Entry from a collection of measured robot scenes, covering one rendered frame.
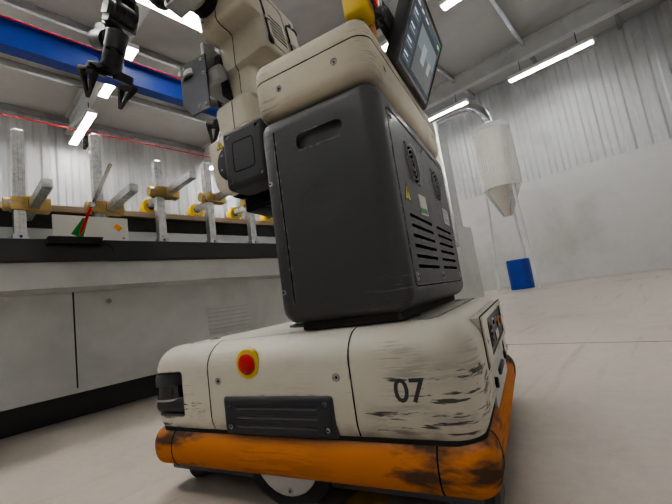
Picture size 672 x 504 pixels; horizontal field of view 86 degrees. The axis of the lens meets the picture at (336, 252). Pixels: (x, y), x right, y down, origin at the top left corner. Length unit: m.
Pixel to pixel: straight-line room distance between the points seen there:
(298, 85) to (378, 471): 0.65
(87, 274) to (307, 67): 1.29
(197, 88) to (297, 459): 0.94
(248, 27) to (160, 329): 1.42
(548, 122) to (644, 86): 1.69
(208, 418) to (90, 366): 1.21
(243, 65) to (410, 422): 0.97
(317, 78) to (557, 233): 8.95
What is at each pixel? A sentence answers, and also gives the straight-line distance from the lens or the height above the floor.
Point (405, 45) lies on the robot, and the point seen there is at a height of 0.83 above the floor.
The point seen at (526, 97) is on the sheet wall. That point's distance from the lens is 10.31.
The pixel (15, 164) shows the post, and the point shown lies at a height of 0.98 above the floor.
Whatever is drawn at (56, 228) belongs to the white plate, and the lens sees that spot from 1.73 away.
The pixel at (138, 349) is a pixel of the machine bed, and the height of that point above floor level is 0.23.
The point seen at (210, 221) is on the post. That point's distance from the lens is 1.97.
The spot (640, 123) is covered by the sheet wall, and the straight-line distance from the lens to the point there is 9.65.
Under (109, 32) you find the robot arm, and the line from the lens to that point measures 1.34.
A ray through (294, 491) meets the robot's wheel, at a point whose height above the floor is 0.03.
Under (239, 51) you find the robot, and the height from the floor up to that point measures 1.04.
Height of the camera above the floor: 0.33
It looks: 7 degrees up
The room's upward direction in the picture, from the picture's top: 8 degrees counter-clockwise
